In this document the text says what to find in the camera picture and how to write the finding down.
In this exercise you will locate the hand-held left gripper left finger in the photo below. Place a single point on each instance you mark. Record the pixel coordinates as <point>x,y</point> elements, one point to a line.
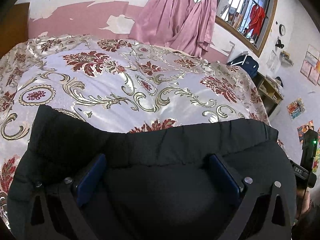
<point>90,180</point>

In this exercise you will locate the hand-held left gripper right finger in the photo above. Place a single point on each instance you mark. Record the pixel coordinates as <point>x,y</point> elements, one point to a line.
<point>225,177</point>

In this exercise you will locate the black padded jacket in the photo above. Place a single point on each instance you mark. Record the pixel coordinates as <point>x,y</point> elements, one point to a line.
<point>155,160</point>

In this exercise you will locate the person's right forearm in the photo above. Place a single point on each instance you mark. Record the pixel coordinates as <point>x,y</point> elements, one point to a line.
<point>308,226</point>

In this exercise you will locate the person's right hand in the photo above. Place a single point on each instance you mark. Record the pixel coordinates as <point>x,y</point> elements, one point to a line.
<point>303,201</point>

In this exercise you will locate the wooden shelf unit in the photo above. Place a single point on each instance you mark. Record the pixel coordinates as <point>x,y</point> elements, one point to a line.
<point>268,97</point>

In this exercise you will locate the floral satin bedspread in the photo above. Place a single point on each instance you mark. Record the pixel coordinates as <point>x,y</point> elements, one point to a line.
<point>100,85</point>

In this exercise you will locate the dark blue backpack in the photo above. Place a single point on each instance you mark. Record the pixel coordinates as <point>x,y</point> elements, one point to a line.
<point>250,63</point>

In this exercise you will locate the red hanging garment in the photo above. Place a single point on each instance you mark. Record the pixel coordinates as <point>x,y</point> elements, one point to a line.
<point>256,17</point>

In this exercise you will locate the brown wooden headboard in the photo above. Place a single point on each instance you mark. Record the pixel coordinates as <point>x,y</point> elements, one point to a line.
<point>12,27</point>

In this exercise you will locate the pink curtain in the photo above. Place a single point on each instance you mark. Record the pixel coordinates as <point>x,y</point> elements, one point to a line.
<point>162,17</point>

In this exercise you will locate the colourful wall poster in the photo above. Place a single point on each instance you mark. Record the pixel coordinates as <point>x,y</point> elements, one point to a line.
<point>295,108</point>
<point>318,157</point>
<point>303,130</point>

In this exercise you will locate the pink bordered wall certificate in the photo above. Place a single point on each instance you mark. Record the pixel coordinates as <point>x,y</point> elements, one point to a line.
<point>314,76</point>
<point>312,53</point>
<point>305,67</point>

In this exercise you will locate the small wall shelf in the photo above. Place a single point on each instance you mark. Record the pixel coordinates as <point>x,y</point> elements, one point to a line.
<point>286,58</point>

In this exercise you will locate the white paper sheets on wall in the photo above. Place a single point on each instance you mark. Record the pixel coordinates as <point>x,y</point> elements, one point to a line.
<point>272,59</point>

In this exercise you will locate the black wall-mounted device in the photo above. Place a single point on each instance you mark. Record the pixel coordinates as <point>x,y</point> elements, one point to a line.
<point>279,44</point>

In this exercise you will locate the white frame stand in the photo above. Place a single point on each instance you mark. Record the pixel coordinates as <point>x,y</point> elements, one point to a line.
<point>243,55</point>

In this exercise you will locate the round wall clock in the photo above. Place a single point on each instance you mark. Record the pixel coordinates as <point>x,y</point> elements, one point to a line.
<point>282,29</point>

